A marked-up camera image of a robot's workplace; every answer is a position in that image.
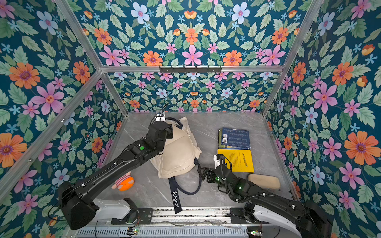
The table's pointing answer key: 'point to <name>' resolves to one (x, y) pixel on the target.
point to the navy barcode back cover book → (235, 138)
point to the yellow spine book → (241, 160)
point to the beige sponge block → (264, 181)
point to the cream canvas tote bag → (178, 157)
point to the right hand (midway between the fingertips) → (205, 168)
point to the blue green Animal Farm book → (220, 145)
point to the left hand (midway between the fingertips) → (168, 122)
